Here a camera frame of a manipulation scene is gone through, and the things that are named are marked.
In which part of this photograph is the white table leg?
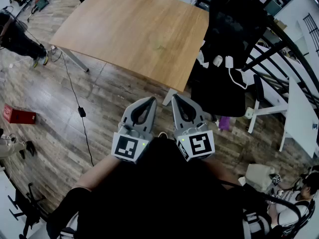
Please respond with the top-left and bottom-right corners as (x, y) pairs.
(161, 88), (178, 107)
(57, 46), (90, 73)

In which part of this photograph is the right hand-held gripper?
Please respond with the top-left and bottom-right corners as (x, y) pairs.
(171, 94), (216, 162)

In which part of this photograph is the black metal stand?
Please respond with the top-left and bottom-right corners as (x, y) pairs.
(6, 182), (48, 239)

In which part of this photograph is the person's right forearm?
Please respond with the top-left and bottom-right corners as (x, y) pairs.
(204, 157), (243, 187)

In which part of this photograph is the red box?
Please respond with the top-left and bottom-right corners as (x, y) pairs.
(3, 103), (37, 125)

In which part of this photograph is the clear plastic cup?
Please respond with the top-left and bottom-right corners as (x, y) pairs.
(149, 32), (168, 52)

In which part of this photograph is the black office chair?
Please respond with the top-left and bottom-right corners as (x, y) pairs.
(190, 0), (290, 134)

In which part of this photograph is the white charger cable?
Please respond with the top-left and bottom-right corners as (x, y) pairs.
(228, 67), (249, 90)

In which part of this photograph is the white bag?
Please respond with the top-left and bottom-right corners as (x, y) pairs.
(245, 163), (276, 192)

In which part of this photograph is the person's left forearm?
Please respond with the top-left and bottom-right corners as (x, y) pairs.
(74, 155), (135, 191)

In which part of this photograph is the black floor cable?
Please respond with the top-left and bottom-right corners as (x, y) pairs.
(14, 16), (95, 168)

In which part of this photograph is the person's black clothing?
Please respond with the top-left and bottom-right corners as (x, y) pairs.
(46, 136), (250, 239)

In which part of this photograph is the purple object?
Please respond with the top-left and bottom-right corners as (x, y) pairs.
(218, 116), (231, 131)

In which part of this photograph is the white table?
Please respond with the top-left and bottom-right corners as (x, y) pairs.
(278, 77), (319, 159)

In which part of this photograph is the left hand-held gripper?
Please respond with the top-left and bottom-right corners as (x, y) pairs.
(111, 96), (158, 164)

